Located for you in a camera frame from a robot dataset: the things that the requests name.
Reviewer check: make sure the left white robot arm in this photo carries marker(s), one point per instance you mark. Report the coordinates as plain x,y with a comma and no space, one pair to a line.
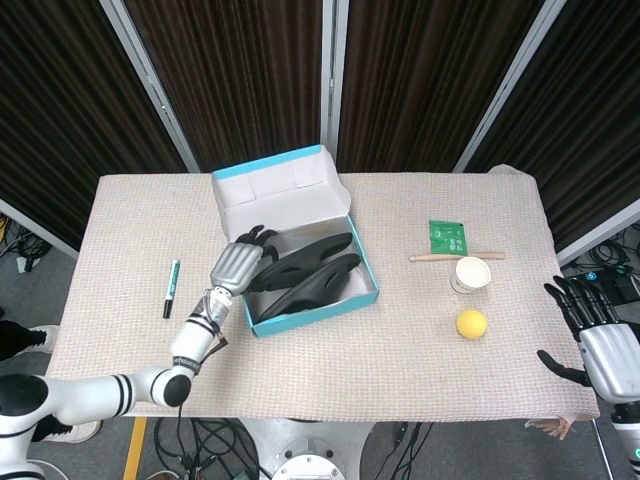
190,345

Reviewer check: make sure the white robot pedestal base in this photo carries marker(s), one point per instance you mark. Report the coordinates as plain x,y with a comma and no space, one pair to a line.
310,467

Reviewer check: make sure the yellow floor tape strip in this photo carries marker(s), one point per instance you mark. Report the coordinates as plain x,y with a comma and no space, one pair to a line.
134,450

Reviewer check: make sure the light blue shoe box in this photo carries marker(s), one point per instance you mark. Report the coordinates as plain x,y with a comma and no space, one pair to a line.
285,200

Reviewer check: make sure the beige woven tablecloth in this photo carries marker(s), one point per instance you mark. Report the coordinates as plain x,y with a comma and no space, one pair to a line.
350,375

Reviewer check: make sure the black trouser leg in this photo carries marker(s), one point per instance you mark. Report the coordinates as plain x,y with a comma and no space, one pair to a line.
12,340

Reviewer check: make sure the wooden stick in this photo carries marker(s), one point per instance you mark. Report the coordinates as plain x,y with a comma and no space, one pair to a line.
430,257

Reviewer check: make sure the dark ribbed partition panel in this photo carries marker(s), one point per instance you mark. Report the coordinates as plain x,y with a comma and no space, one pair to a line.
590,125
425,75
50,100
240,75

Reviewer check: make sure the black power strip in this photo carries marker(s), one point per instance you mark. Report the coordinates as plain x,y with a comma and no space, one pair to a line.
625,287

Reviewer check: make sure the brown frayed scrap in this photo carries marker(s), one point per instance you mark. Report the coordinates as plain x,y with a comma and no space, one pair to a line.
555,427

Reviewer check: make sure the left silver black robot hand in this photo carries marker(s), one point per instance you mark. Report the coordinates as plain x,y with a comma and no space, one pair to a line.
235,265

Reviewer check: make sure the black rubber slipper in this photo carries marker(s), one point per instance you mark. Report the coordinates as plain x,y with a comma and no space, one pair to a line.
310,257
325,285

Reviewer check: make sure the yellow ball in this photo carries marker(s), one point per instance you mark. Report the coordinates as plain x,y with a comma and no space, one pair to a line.
471,325

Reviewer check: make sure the white paper cup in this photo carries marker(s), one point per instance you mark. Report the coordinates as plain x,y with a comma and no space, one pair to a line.
470,272

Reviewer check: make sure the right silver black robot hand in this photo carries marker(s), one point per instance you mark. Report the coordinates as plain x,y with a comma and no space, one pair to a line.
610,360

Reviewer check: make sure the green whiteboard marker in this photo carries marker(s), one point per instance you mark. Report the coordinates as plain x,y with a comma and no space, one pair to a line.
172,285

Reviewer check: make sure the white sneaker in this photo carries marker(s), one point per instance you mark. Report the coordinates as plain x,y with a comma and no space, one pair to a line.
87,431
45,337

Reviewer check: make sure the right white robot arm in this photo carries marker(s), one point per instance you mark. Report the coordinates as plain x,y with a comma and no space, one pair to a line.
625,435

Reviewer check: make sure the green sachet packet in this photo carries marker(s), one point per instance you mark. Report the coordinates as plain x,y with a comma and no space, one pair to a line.
447,235

